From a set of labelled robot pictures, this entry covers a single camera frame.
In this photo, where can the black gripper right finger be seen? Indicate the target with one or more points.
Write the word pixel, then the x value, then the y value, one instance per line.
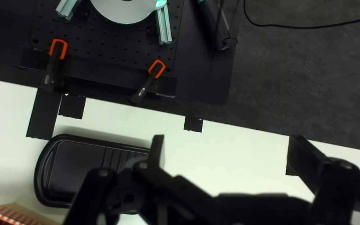
pixel 307 160

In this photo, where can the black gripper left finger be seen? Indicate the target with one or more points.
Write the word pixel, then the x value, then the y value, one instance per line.
pixel 157 150

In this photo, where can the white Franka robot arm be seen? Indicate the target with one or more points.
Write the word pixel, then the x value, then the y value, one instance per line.
pixel 122 10

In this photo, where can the black oval plastic tray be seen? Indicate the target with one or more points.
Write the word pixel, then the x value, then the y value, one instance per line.
pixel 75 166

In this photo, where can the orange black spring clamp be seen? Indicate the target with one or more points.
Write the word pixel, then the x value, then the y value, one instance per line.
pixel 55 63
pixel 150 79

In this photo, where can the black perforated mounting board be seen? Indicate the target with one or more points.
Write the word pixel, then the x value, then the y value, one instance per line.
pixel 105 45

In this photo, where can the teal aluminium bar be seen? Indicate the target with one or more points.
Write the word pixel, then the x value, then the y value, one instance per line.
pixel 67 8
pixel 164 25

